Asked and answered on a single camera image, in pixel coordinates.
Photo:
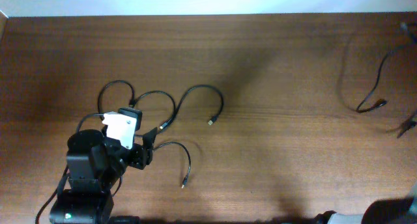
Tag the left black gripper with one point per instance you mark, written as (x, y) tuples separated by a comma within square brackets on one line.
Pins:
[(140, 155)]

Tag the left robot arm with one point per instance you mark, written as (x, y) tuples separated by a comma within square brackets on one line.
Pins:
[(96, 159)]

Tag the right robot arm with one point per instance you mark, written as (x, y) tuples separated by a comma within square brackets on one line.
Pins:
[(384, 211)]

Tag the wooden side panel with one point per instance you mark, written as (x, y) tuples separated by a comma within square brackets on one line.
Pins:
[(3, 24)]

